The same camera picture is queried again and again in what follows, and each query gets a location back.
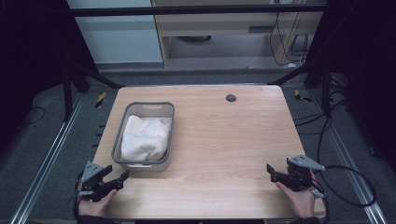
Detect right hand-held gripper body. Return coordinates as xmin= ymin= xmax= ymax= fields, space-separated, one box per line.
xmin=285 ymin=154 xmax=327 ymax=199

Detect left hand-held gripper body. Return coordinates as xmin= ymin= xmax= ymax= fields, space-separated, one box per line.
xmin=78 ymin=161 xmax=114 ymax=203

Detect grey plastic basket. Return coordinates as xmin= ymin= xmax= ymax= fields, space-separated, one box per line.
xmin=110 ymin=101 xmax=176 ymax=173

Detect white towel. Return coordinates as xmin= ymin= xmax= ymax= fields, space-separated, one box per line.
xmin=120 ymin=115 xmax=173 ymax=162

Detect person's right hand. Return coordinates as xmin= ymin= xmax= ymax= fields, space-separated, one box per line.
xmin=275 ymin=181 xmax=316 ymax=219

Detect person's left hand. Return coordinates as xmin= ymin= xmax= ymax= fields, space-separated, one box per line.
xmin=77 ymin=183 xmax=118 ymax=217

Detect yellow black tape strip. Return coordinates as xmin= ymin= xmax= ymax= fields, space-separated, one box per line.
xmin=293 ymin=89 xmax=313 ymax=104
xmin=94 ymin=91 xmax=107 ymax=109

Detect black metal stand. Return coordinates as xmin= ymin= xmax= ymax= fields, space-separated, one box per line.
xmin=61 ymin=57 xmax=126 ymax=123
xmin=266 ymin=60 xmax=333 ymax=119

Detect black curtain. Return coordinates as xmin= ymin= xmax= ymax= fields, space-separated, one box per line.
xmin=306 ymin=0 xmax=396 ymax=174
xmin=0 ymin=0 xmax=99 ymax=152

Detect white cabinet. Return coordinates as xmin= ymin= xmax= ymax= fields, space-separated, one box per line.
xmin=65 ymin=0 xmax=165 ymax=65

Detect light wooden desk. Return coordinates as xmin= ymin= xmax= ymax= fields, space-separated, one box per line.
xmin=150 ymin=0 xmax=329 ymax=68

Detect black horizontal bar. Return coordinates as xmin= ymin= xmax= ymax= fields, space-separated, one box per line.
xmin=68 ymin=4 xmax=329 ymax=18

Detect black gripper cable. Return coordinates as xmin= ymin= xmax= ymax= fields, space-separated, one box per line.
xmin=72 ymin=170 xmax=86 ymax=220
xmin=311 ymin=164 xmax=378 ymax=224

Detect aluminium floor rail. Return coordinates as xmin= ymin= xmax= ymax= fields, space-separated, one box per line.
xmin=307 ymin=88 xmax=390 ymax=224
xmin=8 ymin=92 xmax=86 ymax=224

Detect black floor cables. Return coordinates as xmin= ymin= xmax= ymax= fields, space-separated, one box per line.
xmin=292 ymin=78 xmax=354 ymax=164

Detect thin black floor cable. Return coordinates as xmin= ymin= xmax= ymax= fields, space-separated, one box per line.
xmin=17 ymin=105 xmax=47 ymax=128

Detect black hanging cables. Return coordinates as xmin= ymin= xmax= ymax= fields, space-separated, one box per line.
xmin=268 ymin=11 xmax=311 ymax=67

